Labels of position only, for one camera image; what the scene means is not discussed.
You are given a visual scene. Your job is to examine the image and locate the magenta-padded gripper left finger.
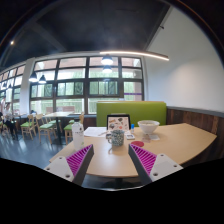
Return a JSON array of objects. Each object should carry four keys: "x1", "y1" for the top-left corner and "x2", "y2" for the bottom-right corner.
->
[{"x1": 43, "y1": 143, "x2": 95, "y2": 187}]

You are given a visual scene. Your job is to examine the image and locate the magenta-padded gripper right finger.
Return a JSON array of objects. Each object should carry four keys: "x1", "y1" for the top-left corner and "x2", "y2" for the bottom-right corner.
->
[{"x1": 128, "y1": 143, "x2": 184, "y2": 186}]

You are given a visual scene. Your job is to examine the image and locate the clear black-capped water bottle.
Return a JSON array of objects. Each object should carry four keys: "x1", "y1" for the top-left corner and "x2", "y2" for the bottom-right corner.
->
[{"x1": 71, "y1": 121, "x2": 85, "y2": 150}]

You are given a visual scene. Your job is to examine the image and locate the clear plastic wrapper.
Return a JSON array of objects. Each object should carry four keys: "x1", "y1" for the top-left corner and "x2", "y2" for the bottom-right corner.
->
[{"x1": 141, "y1": 133, "x2": 161, "y2": 143}]

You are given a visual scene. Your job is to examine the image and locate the white paper sheets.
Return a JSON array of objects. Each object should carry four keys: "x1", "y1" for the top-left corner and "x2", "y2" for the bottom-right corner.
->
[{"x1": 83, "y1": 126, "x2": 108, "y2": 138}]

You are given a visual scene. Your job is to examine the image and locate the white bowl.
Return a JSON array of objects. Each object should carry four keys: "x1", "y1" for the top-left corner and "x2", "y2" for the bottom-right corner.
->
[{"x1": 137, "y1": 119, "x2": 161, "y2": 135}]

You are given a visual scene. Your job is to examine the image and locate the patterned ceramic mug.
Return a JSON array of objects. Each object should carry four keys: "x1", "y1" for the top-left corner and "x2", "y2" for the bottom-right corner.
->
[{"x1": 106, "y1": 129, "x2": 125, "y2": 147}]

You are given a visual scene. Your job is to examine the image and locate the sticker-covered black tablet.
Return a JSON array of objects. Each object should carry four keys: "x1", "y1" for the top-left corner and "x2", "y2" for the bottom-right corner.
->
[{"x1": 106, "y1": 114, "x2": 132, "y2": 132}]

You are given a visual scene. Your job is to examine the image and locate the wooden green-seat chairs group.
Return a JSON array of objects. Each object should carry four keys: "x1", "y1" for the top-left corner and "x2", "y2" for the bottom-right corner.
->
[{"x1": 19, "y1": 112, "x2": 85, "y2": 145}]

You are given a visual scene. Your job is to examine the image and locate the green upholstered booth bench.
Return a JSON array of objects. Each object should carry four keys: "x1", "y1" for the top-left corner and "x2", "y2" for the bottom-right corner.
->
[{"x1": 96, "y1": 101, "x2": 167, "y2": 128}]

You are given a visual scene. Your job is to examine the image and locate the wooden dining table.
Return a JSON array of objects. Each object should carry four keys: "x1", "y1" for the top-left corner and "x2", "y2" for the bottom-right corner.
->
[{"x1": 44, "y1": 111, "x2": 76, "y2": 144}]

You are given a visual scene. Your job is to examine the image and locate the person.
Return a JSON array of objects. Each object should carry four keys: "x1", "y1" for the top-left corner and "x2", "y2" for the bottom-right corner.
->
[{"x1": 1, "y1": 102, "x2": 16, "y2": 139}]

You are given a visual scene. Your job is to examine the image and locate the dark pendant lamps group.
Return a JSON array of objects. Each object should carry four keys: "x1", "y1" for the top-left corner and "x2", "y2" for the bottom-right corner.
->
[{"x1": 28, "y1": 54, "x2": 115, "y2": 84}]

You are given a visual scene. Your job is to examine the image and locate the curved linear ceiling light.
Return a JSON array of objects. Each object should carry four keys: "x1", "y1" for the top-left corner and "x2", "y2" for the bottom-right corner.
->
[{"x1": 99, "y1": 49, "x2": 170, "y2": 62}]

